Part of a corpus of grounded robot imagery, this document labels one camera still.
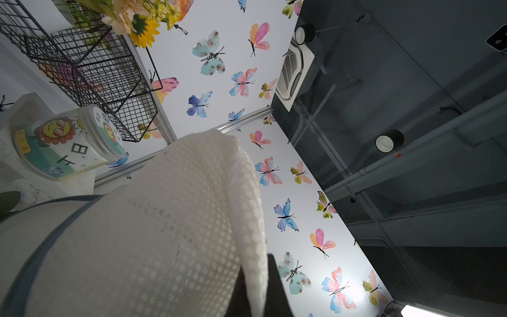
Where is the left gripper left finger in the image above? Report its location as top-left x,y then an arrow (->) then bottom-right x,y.
224,268 -> 252,317

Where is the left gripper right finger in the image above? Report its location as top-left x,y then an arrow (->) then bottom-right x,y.
264,254 -> 293,317

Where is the ceiling spotlight on pipe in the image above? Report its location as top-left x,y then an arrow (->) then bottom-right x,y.
375,129 -> 405,153

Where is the green label jar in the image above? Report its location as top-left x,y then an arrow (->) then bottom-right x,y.
13,104 -> 127,181

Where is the ceiling air vent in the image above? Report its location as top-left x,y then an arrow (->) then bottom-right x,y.
275,38 -> 323,112

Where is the small green potted plant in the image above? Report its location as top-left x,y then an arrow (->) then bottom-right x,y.
0,191 -> 21,220

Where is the ceiling spotlight near vent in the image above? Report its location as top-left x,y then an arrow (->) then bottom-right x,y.
294,24 -> 316,46

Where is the artificial flower bouquet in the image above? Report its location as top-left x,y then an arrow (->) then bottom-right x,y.
79,0 -> 194,48

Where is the white flower pot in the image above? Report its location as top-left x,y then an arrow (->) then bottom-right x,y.
21,0 -> 75,36

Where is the black wire wall basket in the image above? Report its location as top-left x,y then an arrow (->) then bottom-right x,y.
1,1 -> 158,142

